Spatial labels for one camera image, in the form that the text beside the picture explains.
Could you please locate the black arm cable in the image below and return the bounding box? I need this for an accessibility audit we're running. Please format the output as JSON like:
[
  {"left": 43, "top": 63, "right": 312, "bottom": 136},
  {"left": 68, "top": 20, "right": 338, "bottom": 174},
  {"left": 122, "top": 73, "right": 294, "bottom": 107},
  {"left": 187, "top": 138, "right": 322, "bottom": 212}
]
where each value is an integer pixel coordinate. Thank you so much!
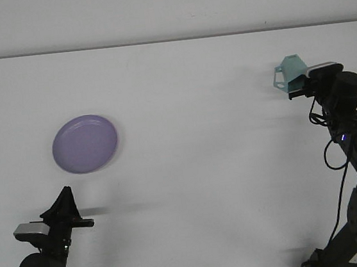
[{"left": 306, "top": 93, "right": 357, "bottom": 253}]

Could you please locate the pale blue faceted cup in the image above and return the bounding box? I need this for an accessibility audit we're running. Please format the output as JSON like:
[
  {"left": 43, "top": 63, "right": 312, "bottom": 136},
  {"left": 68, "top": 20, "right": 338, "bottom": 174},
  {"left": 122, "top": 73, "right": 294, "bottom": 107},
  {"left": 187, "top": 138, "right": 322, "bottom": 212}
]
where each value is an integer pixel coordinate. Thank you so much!
[{"left": 269, "top": 53, "right": 311, "bottom": 95}]

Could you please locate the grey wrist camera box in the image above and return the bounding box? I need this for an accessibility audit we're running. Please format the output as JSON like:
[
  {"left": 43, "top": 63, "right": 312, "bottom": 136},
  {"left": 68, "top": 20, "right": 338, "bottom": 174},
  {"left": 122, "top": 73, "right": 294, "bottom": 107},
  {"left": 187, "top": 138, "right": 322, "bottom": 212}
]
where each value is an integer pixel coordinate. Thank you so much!
[
  {"left": 12, "top": 220, "right": 51, "bottom": 241},
  {"left": 306, "top": 60, "right": 345, "bottom": 78}
]

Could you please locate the pale lilac round plate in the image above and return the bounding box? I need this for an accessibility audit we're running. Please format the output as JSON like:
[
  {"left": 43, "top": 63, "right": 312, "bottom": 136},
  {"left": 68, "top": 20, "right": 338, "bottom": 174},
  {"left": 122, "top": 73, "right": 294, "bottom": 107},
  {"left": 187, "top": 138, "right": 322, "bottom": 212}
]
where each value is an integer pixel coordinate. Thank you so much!
[{"left": 49, "top": 111, "right": 122, "bottom": 178}]

